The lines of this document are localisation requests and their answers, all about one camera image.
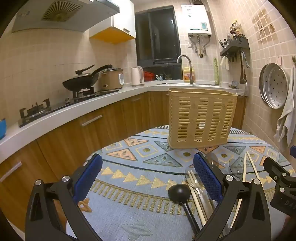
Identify beige plastic utensil basket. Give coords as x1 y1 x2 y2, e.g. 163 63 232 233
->
167 88 238 149

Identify dark window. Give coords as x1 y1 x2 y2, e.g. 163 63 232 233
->
134 6 182 68

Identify clear dark plastic spoon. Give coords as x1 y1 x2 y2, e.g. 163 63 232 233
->
205 152 226 173
184 166 200 183
228 158 245 181

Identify metal cabinet handle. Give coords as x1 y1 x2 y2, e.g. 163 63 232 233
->
0 161 23 183
81 114 103 127

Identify black gas stove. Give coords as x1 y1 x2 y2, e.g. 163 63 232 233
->
18 89 120 128

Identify grey hanging towel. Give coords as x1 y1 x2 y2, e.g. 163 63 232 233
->
274 65 296 149

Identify water heater pipes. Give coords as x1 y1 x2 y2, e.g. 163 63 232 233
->
188 35 212 58

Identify perforated metal steamer tray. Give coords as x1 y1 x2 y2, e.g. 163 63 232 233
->
259 63 289 109

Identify yellow dish soap bottle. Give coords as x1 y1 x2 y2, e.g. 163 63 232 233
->
182 66 196 83

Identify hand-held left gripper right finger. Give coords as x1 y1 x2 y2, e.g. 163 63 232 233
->
193 152 271 241

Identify black ladle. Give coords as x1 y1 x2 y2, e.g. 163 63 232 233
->
168 185 201 235

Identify white kitchen countertop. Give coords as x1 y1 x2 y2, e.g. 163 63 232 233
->
0 81 246 164

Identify kitchen sink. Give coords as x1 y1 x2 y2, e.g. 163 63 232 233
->
155 82 223 87

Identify row of seasoning bottles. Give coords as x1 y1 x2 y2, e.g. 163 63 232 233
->
228 19 247 42

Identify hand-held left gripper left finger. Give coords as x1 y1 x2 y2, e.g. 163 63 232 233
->
25 153 103 241

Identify pale green tall bottle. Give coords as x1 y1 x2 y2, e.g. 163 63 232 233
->
213 58 220 85

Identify black wok with lid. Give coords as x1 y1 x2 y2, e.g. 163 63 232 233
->
62 64 113 92

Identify beige rice cooker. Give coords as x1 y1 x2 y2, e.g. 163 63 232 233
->
99 68 124 91

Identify hanging metal tongs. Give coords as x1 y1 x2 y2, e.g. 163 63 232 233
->
241 51 251 69

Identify blue patterned tablecloth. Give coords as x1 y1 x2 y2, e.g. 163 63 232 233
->
66 125 293 241

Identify white water heater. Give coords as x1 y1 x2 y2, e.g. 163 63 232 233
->
181 4 213 37

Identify range hood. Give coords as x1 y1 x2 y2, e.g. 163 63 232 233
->
11 0 120 33

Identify grey wall shelf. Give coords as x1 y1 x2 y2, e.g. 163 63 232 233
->
220 39 250 57

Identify white electric kettle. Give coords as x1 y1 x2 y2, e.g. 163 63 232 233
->
131 66 145 87

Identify white and yellow wall cabinet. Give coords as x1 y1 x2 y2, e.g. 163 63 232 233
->
89 0 136 45

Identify metal kitchen faucet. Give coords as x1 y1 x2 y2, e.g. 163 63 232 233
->
177 55 195 85

